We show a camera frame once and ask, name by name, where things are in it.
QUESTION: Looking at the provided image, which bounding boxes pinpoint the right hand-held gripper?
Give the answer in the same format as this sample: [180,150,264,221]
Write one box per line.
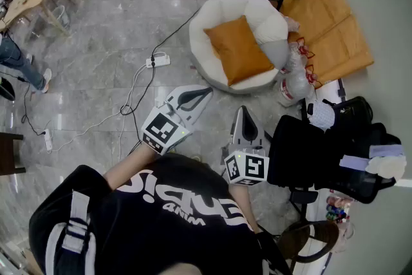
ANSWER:
[221,105,270,186]

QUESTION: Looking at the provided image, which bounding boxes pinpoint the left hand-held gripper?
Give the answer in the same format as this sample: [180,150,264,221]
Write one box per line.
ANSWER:
[141,84,214,156]

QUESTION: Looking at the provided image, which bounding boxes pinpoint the orange cushion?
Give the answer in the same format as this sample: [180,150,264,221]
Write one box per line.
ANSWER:
[203,15,276,87]

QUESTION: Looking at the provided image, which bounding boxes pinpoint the person's left forearm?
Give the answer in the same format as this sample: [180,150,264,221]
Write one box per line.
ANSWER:
[102,143,162,191]

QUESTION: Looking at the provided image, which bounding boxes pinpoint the person's right forearm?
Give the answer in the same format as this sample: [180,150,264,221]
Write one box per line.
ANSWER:
[228,183,263,234]

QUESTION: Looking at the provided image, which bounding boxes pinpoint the white dotted cloth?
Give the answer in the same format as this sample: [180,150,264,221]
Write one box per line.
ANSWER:
[307,99,336,131]

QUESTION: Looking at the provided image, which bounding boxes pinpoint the white round sofa chair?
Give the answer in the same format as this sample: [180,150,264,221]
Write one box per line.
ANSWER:
[189,0,290,95]

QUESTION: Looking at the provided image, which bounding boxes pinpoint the pale purple paper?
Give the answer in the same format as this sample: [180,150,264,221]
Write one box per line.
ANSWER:
[339,144,405,171]

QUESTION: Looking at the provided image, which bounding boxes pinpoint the clear container of colourful items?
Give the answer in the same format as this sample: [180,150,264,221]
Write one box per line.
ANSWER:
[324,191,357,254]

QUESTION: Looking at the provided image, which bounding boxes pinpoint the pink clear plastic bag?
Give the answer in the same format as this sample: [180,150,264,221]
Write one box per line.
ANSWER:
[285,16,301,33]

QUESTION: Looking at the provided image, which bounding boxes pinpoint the round dark wooden stool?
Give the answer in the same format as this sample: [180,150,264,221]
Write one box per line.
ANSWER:
[276,220,341,265]

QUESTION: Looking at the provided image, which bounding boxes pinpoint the person's black printed shirt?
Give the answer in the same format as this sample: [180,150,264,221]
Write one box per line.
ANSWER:
[28,153,290,275]

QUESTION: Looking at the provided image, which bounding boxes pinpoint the cream white cloth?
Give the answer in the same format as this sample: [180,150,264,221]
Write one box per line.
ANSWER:
[365,154,408,181]

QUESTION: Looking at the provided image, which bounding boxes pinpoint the small white power strip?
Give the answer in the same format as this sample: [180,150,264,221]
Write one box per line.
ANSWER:
[43,128,53,153]

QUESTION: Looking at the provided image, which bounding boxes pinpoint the dark wooden table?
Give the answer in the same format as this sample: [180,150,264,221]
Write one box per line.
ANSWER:
[0,133,26,176]

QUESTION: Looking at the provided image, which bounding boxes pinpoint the white cable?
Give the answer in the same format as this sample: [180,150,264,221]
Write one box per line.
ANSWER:
[50,62,149,162]

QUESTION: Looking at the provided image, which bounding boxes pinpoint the looped black cable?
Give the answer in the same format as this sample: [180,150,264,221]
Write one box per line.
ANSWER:
[119,64,157,155]

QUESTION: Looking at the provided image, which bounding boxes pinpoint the clear plastic bags red handles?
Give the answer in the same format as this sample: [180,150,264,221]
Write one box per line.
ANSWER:
[278,64,323,107]

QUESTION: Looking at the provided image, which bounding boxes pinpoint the long black cable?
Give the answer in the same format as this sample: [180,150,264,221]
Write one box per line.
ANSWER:
[151,0,232,67]

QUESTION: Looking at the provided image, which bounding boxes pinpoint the clear water jug red handle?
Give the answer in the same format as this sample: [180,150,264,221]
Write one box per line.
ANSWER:
[283,38,315,75]

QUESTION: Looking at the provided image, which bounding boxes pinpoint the wire waste basket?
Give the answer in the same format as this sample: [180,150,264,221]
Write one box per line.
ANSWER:
[51,5,71,28]

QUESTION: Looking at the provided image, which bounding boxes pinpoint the white shoulder strap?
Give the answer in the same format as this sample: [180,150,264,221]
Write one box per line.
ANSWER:
[61,191,91,254]

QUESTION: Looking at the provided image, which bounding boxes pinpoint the thin black cable with plug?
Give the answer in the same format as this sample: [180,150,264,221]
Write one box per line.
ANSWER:
[21,73,48,136]

